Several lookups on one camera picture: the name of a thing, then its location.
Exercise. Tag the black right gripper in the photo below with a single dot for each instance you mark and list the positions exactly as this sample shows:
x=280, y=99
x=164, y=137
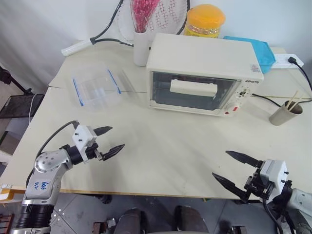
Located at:
x=256, y=184

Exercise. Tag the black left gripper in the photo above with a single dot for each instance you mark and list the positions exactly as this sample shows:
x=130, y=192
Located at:
x=91, y=151

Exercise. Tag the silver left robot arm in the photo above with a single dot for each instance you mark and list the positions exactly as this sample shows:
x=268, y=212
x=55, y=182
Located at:
x=45, y=165

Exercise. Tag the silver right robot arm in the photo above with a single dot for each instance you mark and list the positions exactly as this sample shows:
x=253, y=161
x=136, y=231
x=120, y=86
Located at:
x=301, y=202

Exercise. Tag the cream toaster oven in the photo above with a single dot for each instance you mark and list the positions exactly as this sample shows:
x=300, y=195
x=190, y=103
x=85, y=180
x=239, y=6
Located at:
x=200, y=52

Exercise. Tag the clear plastic box blue clips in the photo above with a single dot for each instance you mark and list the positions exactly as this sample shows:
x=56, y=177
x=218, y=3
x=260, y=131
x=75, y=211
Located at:
x=96, y=91

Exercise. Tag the clear plastic lid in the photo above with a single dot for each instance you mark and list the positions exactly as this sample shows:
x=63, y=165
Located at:
x=126, y=80

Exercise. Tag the beige paper cup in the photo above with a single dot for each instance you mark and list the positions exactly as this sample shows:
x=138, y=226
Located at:
x=284, y=115

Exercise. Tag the dark rounded shape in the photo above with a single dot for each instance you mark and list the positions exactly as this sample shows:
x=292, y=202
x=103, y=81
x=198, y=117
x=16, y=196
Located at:
x=131, y=220

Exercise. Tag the wooden chopstick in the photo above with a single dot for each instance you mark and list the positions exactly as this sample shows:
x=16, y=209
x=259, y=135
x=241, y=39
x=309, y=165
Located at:
x=293, y=98
x=299, y=101

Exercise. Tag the white cylindrical vase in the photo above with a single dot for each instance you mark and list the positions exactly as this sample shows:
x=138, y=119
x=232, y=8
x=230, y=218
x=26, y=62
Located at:
x=141, y=48

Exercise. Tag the black tripod stand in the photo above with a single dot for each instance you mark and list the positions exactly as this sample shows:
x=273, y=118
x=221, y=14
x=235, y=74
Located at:
x=12, y=81

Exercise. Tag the white power strip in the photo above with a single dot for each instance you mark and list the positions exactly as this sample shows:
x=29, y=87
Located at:
x=282, y=62

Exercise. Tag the teal blue cloth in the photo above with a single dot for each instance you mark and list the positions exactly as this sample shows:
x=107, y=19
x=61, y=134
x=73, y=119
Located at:
x=262, y=52

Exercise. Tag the black power plug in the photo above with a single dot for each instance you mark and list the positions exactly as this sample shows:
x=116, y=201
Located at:
x=292, y=60

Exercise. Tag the black white racket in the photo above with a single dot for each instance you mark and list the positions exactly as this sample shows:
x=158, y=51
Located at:
x=168, y=17

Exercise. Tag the yellow jar orange lid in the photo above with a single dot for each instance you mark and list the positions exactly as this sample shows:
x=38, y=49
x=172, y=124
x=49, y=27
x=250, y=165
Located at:
x=204, y=22

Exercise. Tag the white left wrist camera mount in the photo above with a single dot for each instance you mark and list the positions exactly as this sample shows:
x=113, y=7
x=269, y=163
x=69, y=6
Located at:
x=81, y=137

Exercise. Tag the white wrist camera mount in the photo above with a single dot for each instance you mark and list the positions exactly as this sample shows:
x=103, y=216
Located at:
x=274, y=171
x=81, y=137

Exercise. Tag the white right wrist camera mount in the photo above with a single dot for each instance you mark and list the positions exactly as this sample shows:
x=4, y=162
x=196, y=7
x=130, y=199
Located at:
x=274, y=171

